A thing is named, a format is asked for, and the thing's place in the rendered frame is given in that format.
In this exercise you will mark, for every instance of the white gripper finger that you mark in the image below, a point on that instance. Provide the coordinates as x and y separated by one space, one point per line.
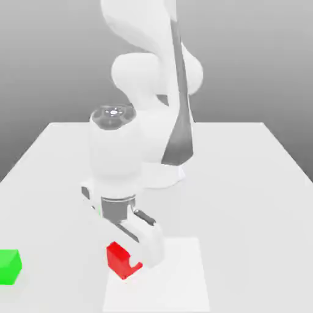
135 260

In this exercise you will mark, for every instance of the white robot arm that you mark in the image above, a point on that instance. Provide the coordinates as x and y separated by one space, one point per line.
137 73

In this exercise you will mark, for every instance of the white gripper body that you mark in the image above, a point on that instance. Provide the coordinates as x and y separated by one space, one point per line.
151 244

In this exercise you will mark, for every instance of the small green cube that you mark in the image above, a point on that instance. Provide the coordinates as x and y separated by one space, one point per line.
8 266

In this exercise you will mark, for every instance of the small red cube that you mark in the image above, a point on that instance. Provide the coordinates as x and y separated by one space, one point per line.
117 261

